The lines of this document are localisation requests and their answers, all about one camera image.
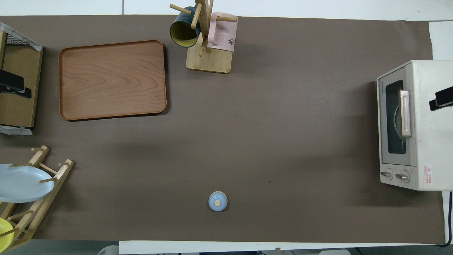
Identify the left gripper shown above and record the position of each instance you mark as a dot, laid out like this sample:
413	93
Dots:
10	79

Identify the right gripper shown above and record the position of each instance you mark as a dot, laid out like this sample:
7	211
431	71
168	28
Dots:
446	96

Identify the white toaster oven body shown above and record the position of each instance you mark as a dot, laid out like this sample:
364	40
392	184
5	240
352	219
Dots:
431	141

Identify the large silver oven knob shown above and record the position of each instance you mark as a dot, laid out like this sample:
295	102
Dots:
402	176

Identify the small silver oven knob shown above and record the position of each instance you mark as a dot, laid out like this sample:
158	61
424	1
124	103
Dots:
386	174

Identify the wooden shelf unit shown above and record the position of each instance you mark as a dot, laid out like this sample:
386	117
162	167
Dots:
21	71

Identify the red warning sticker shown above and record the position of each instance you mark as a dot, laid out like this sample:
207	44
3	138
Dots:
428	175

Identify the light blue plate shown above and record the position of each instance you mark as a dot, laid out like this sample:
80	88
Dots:
21	184

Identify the brown wooden tray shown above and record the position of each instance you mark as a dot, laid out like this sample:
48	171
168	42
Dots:
111	79

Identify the wooden dish rack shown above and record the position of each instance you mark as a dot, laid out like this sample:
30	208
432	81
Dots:
35	209

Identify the yellow plate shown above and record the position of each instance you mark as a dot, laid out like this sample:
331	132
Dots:
4	233

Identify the brown table mat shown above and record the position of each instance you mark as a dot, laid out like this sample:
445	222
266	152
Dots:
276	141

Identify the dark green mug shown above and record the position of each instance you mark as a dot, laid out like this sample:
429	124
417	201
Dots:
182	32

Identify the wooden mug tree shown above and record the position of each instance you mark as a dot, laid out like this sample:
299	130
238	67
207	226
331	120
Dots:
212	62

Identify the pink mug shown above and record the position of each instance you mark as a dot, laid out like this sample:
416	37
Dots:
223	35

